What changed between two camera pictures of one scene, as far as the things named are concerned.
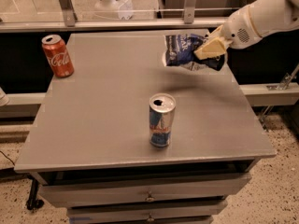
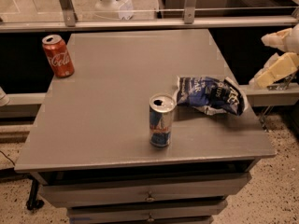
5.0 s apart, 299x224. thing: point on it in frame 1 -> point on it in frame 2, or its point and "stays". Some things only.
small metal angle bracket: [285, 81] stays
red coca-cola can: [58, 55] stays
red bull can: [162, 107] stays
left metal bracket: [66, 4] stays
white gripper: [239, 31] -> [294, 38]
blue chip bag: [179, 51] -> [210, 95]
